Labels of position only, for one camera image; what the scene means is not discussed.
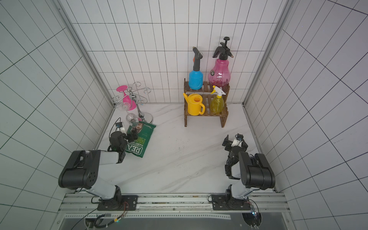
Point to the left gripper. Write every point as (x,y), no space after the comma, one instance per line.
(131,138)

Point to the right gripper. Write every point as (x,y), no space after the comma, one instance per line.
(228,142)

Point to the yellow spray bottle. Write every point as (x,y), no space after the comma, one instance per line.
(217,103)

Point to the yellow watering can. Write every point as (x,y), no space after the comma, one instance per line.
(195,106)

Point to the pink pressure sprayer bottle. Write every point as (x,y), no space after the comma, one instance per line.
(220,74)

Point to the blue spray bottle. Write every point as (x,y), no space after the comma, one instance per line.
(196,76)

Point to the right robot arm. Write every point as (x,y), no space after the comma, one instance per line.
(250,173)

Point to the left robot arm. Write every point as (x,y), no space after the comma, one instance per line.
(82,169)

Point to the wooden two-tier shelf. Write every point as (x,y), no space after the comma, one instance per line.
(205,101)

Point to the green snack bag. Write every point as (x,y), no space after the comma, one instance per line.
(139,146)

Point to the clear wine glass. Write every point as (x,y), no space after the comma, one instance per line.
(131,118)

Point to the chrome wine glass rack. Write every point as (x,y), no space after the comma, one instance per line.
(139,100)

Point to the pink wine glass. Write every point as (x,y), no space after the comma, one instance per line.
(124,100)

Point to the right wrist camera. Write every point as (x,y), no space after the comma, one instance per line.
(236,142)

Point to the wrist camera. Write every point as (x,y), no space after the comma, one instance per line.
(236,142)
(119,125)

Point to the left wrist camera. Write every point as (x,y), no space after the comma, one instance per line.
(119,125)

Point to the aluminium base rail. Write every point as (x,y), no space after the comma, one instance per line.
(174,205)

